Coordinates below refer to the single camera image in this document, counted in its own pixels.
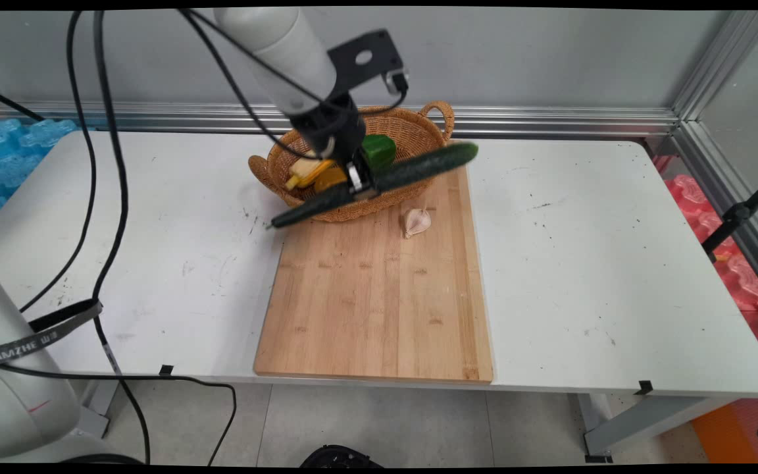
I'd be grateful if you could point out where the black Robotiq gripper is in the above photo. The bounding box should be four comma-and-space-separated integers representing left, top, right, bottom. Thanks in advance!
290, 92, 384, 199

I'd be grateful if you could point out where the dark green cucumber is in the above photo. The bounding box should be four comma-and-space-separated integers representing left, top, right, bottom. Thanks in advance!
265, 140, 480, 230

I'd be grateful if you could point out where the green bell pepper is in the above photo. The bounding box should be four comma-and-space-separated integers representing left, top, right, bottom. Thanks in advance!
361, 134, 397, 174

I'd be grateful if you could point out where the yellow-orange bell pepper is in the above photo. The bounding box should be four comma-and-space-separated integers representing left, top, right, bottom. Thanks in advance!
314, 166, 350, 194

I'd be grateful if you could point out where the yellow corn cob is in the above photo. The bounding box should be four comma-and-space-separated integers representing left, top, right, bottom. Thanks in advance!
285, 157, 338, 192

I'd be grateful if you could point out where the woven wicker basket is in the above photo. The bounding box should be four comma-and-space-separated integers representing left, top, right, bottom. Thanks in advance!
249, 101, 456, 223

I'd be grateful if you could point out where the white garlic bulb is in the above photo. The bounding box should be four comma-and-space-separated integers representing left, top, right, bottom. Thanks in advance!
403, 207, 433, 240

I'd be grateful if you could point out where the bamboo cutting board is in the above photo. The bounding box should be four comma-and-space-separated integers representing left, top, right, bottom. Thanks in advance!
253, 138, 495, 386

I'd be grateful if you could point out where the black round object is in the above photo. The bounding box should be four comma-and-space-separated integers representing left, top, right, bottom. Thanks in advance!
299, 444, 386, 468

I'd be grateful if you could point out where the short grey table leg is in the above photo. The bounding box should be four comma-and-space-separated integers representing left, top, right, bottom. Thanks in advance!
76, 378, 120, 440

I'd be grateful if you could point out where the blue foam mat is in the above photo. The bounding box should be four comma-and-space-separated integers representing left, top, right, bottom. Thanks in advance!
0, 117, 81, 232

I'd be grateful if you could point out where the black tripod stand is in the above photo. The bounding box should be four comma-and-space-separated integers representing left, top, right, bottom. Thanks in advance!
701, 168, 758, 259

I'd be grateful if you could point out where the long grey table leg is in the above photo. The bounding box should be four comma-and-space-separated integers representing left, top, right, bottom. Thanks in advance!
576, 392, 740, 463

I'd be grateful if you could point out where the red foam mat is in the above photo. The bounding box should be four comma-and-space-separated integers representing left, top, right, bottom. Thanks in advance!
652, 155, 758, 373

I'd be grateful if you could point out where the orange floor mat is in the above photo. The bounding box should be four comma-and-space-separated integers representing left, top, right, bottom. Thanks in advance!
688, 402, 758, 465

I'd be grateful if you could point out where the horizontal aluminium frame rail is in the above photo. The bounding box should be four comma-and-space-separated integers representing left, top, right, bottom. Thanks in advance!
0, 101, 680, 139

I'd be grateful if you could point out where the thick black cable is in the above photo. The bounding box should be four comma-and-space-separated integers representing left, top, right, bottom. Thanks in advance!
92, 9, 151, 465

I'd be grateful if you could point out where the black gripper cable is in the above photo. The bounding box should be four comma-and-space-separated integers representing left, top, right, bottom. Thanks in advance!
19, 9, 98, 315

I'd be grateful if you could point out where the slanted aluminium frame rail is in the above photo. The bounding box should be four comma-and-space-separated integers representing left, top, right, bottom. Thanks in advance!
672, 120, 758, 307

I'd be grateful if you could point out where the grey velcro cable strap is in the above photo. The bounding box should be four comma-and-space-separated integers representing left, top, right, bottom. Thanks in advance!
0, 298, 104, 368

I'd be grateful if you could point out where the aluminium frame post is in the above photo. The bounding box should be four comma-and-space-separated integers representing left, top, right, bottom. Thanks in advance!
672, 10, 758, 124

